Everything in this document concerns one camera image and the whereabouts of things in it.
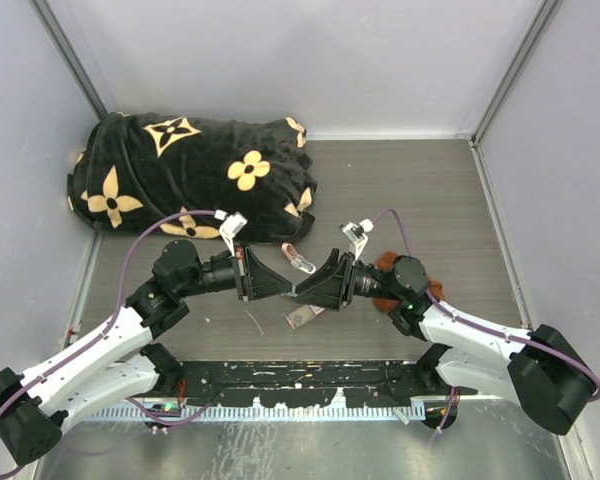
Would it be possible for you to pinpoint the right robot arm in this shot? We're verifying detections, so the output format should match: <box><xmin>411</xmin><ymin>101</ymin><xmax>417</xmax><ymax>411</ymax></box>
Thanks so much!
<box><xmin>295</xmin><ymin>250</ymin><xmax>600</xmax><ymax>435</ymax></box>

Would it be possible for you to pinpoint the white slotted cable duct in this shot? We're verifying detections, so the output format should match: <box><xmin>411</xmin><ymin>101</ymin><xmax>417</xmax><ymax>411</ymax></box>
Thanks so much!
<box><xmin>84</xmin><ymin>400</ymin><xmax>426</xmax><ymax>422</ymax></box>

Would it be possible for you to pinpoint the brown cloth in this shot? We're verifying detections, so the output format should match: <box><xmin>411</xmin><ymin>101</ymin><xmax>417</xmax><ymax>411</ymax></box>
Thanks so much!
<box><xmin>373</xmin><ymin>251</ymin><xmax>446</xmax><ymax>314</ymax></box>

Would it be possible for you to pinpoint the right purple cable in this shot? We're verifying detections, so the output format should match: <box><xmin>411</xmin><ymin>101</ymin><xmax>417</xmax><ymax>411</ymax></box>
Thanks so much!
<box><xmin>369</xmin><ymin>207</ymin><xmax>600</xmax><ymax>441</ymax></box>

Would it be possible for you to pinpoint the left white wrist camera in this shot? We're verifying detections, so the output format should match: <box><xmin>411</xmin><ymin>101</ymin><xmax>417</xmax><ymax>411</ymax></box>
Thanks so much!
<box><xmin>215</xmin><ymin>210</ymin><xmax>248</xmax><ymax>256</ymax></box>

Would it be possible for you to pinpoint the red white staple box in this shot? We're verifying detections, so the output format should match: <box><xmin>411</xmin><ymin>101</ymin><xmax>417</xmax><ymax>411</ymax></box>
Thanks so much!
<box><xmin>285</xmin><ymin>305</ymin><xmax>325</xmax><ymax>330</ymax></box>

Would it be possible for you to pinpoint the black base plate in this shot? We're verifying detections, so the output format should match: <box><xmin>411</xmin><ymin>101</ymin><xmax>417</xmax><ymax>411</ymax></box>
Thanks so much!
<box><xmin>122</xmin><ymin>359</ymin><xmax>479</xmax><ymax>409</ymax></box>

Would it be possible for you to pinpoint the black floral plush blanket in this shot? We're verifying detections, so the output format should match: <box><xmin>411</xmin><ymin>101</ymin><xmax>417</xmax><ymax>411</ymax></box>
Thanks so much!
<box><xmin>66</xmin><ymin>112</ymin><xmax>318</xmax><ymax>244</ymax></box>

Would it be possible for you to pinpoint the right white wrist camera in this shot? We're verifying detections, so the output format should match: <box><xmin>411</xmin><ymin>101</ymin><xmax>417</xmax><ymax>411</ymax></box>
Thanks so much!
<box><xmin>340</xmin><ymin>219</ymin><xmax>374</xmax><ymax>260</ymax></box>

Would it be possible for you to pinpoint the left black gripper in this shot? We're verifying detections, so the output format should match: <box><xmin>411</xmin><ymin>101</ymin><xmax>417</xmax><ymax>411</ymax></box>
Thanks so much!
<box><xmin>177</xmin><ymin>241</ymin><xmax>292</xmax><ymax>300</ymax></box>

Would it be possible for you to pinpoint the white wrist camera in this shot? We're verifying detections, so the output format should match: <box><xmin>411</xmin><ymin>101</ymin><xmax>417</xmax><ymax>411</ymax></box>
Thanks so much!
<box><xmin>340</xmin><ymin>219</ymin><xmax>374</xmax><ymax>260</ymax></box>
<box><xmin>215</xmin><ymin>210</ymin><xmax>248</xmax><ymax>256</ymax></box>

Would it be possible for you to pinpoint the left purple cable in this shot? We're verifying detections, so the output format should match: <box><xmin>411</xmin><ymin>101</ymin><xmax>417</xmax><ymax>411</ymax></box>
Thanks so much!
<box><xmin>0</xmin><ymin>208</ymin><xmax>229</xmax><ymax>476</ymax></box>

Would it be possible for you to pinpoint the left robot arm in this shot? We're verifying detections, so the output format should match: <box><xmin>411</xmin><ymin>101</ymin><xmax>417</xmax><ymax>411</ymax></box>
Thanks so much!
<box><xmin>0</xmin><ymin>240</ymin><xmax>292</xmax><ymax>468</ymax></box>

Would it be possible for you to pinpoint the purple cable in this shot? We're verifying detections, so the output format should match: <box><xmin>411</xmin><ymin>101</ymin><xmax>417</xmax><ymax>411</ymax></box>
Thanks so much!
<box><xmin>369</xmin><ymin>207</ymin><xmax>600</xmax><ymax>441</ymax></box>
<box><xmin>0</xmin><ymin>208</ymin><xmax>229</xmax><ymax>476</ymax></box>

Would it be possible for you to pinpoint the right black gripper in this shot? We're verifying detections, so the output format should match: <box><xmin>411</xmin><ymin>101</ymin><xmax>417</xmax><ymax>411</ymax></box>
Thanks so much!
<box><xmin>293</xmin><ymin>248</ymin><xmax>404</xmax><ymax>311</ymax></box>

